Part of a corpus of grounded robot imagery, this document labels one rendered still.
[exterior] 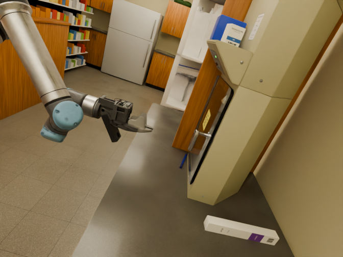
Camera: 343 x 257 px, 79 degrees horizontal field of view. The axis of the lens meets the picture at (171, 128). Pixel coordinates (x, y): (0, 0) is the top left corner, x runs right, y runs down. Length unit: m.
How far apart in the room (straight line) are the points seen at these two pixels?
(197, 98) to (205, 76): 0.11
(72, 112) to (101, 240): 0.36
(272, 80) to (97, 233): 0.67
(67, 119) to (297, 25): 0.67
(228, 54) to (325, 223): 0.64
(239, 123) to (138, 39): 5.07
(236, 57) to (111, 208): 0.60
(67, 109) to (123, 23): 5.18
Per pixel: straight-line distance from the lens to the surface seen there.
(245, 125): 0.73
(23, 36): 0.71
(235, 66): 0.67
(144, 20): 5.64
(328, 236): 0.90
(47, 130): 0.77
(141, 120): 0.75
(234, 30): 0.75
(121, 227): 0.70
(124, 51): 5.76
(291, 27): 0.71
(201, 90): 1.05
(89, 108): 0.78
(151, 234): 0.71
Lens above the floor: 1.49
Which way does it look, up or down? 23 degrees down
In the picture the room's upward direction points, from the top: 20 degrees clockwise
